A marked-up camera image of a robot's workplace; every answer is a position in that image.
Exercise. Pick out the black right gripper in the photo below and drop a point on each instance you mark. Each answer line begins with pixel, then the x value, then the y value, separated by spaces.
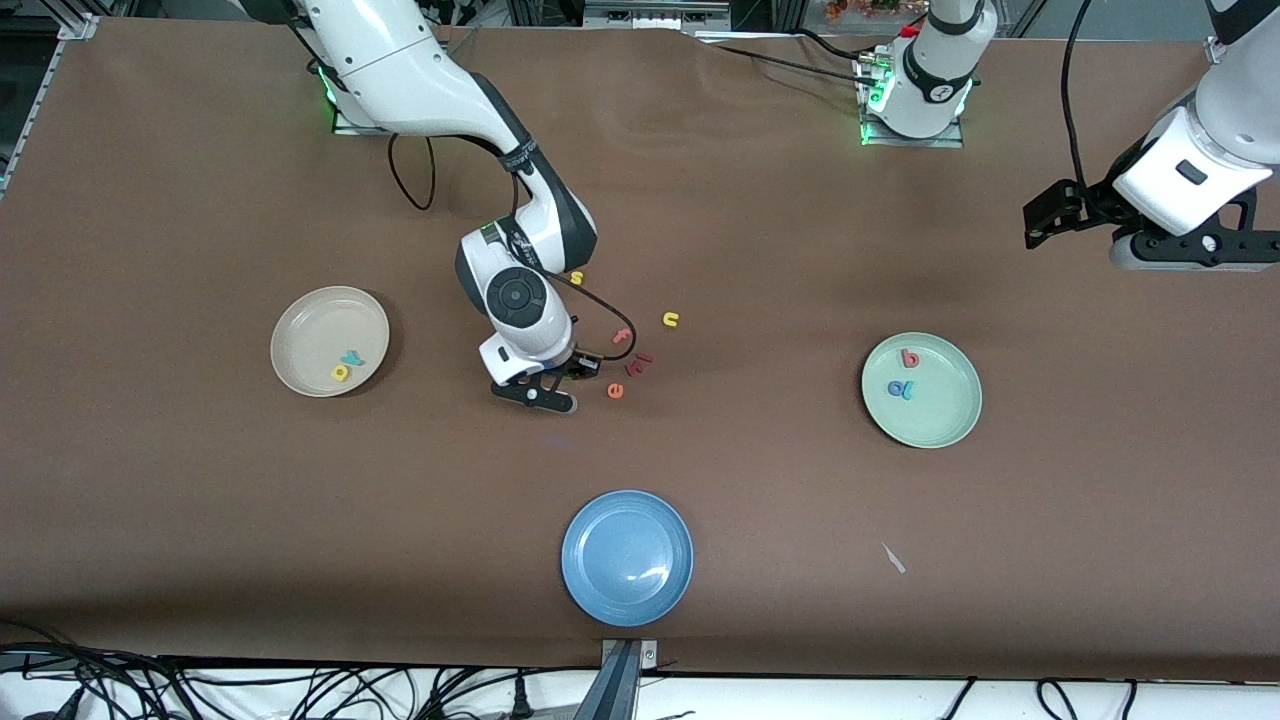
pixel 581 367

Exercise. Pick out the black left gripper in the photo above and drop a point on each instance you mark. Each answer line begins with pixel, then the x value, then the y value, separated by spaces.
pixel 1093 203

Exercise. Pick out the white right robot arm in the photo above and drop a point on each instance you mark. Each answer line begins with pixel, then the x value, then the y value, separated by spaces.
pixel 400 70

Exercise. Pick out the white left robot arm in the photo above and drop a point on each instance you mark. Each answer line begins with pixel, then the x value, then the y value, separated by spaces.
pixel 935 80

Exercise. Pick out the blue round plate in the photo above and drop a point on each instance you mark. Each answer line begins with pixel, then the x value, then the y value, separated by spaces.
pixel 627 558

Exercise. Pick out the aluminium table corner profile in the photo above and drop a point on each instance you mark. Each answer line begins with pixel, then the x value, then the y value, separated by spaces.
pixel 80 25
pixel 1218 50

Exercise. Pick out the green round plate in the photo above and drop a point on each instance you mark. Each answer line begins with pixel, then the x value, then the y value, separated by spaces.
pixel 940 415

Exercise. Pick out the beige round plate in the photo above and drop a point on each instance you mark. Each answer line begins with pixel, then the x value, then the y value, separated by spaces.
pixel 320 330

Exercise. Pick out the orange artificial flowers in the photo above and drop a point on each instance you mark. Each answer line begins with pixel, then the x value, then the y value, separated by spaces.
pixel 850 10

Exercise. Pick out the black power plug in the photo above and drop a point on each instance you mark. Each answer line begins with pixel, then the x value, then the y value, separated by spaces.
pixel 520 705

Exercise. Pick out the white paper scrap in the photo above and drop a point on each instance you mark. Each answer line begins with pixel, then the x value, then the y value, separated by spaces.
pixel 893 558

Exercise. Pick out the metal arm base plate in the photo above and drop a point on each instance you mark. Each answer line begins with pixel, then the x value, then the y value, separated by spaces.
pixel 345 127
pixel 945 143

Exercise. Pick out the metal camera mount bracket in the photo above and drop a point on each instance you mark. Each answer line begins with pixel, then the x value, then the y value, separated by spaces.
pixel 620 680

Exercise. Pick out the aluminium frame with boxes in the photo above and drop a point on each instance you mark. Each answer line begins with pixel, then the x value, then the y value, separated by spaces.
pixel 650 15

